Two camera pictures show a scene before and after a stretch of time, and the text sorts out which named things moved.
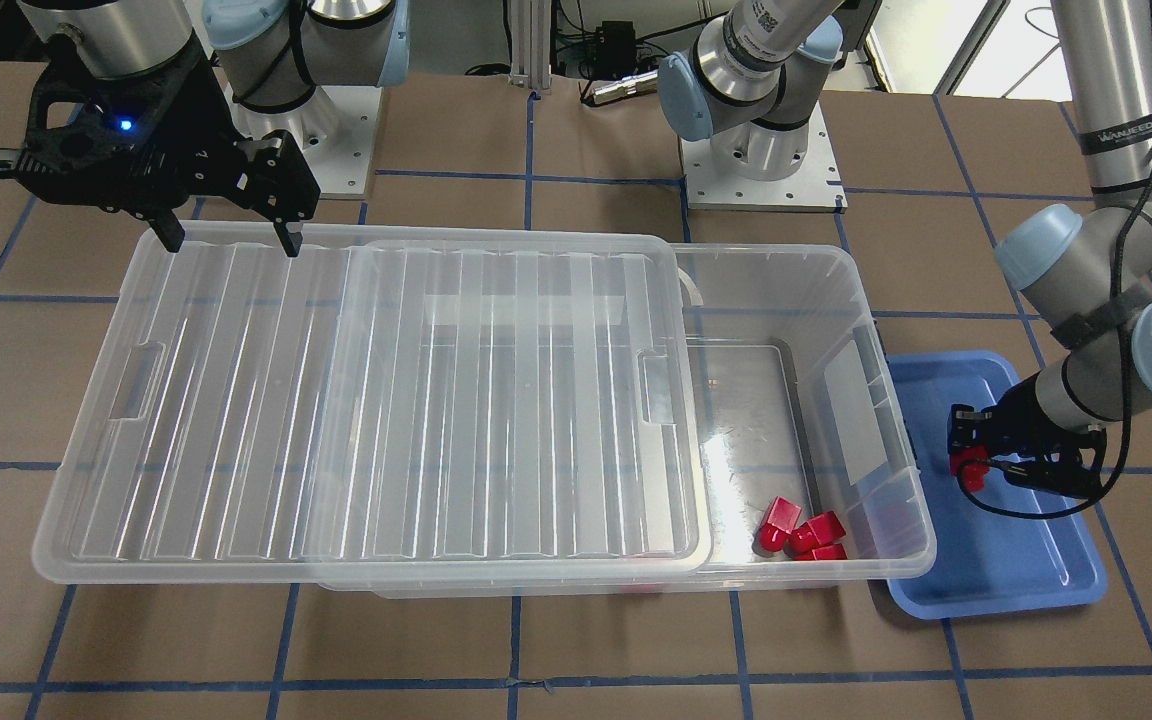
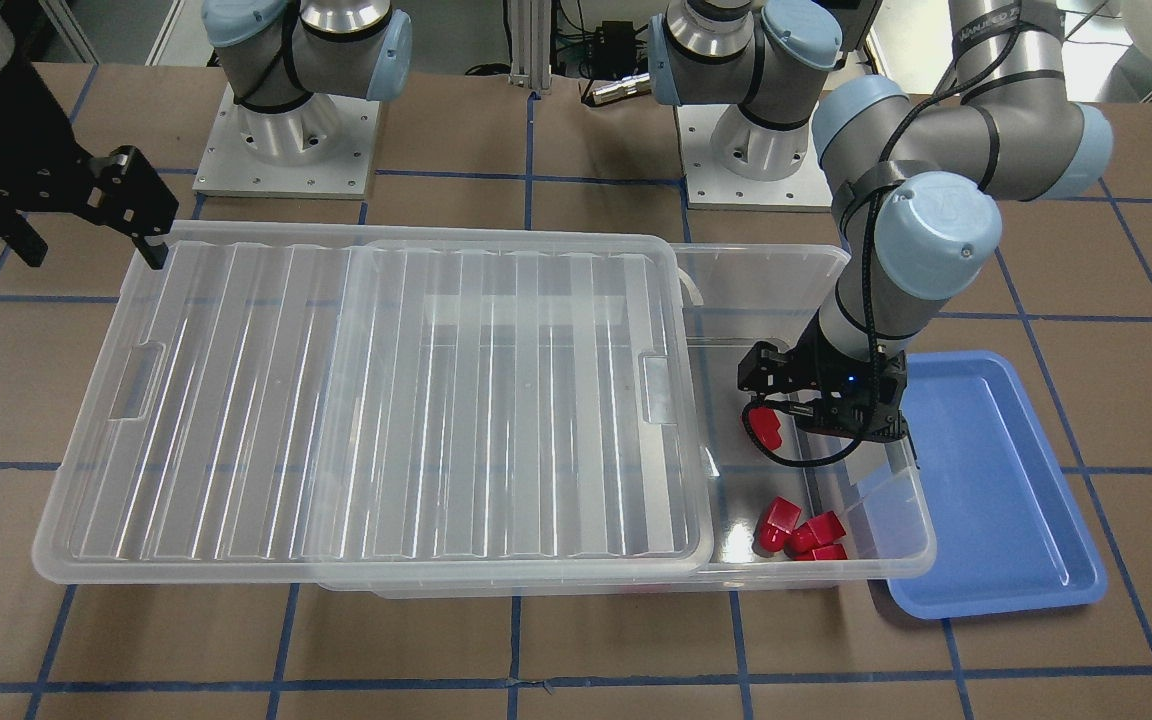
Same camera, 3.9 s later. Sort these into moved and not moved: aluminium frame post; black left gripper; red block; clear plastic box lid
Moved: red block; black left gripper
Not moved: aluminium frame post; clear plastic box lid
